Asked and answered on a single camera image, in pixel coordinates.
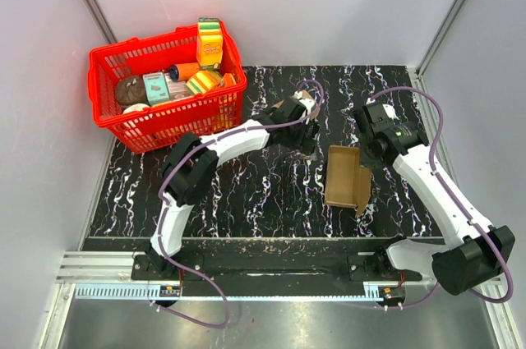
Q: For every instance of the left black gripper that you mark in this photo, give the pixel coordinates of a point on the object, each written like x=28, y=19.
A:
x=303, y=145

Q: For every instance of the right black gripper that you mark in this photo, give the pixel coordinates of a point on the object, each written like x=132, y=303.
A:
x=366, y=161

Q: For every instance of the kitchen scouring pads pack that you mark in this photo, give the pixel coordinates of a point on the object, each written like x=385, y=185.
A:
x=297, y=106

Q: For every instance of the brown cardboard box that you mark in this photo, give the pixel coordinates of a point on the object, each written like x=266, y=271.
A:
x=347, y=182

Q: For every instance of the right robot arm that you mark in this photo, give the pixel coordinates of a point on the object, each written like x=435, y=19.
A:
x=474, y=250

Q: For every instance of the teal small box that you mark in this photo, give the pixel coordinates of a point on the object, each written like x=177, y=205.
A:
x=156, y=88

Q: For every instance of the orange snack packet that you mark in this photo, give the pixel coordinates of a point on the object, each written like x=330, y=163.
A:
x=227, y=80

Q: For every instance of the yellow green striped sponge pack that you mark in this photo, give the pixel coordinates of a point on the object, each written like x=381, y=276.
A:
x=203, y=81

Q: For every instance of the orange yellow juice carton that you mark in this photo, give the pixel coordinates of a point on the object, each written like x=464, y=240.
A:
x=209, y=44

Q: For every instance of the pink packaged item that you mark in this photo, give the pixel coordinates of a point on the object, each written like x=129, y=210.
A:
x=178, y=90

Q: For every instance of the orange cylindrical can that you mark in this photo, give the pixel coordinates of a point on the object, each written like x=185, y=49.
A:
x=183, y=71

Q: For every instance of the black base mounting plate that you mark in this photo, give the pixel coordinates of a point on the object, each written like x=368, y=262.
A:
x=353, y=259

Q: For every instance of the red plastic shopping basket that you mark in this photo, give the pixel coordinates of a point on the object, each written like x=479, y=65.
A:
x=162, y=125

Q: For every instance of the white round item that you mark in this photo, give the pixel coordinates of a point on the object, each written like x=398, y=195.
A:
x=137, y=107

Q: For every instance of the brown round bread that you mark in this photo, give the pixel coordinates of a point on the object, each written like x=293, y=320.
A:
x=130, y=90

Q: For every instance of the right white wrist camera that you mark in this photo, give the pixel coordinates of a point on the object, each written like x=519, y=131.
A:
x=390, y=111

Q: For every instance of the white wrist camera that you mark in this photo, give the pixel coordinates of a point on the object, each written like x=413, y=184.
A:
x=390, y=111
x=305, y=100

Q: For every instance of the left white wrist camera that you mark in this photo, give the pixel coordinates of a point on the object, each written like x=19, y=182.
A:
x=305, y=100

